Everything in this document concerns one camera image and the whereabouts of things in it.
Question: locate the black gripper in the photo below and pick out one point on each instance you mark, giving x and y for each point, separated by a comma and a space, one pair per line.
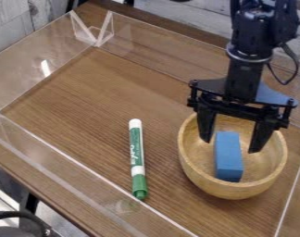
239, 95

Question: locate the blue rectangular block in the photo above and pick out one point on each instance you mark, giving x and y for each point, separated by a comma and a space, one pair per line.
229, 166

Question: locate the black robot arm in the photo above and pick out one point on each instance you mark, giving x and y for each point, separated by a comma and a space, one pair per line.
263, 25

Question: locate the brown wooden bowl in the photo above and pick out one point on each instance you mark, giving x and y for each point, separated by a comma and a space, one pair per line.
262, 166

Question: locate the green white marker pen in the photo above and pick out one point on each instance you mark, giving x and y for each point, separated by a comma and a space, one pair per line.
137, 163

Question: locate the clear acrylic tray wall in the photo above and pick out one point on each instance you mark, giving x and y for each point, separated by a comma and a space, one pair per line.
75, 80

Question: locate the black metal table frame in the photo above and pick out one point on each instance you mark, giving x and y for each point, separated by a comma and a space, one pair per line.
32, 224

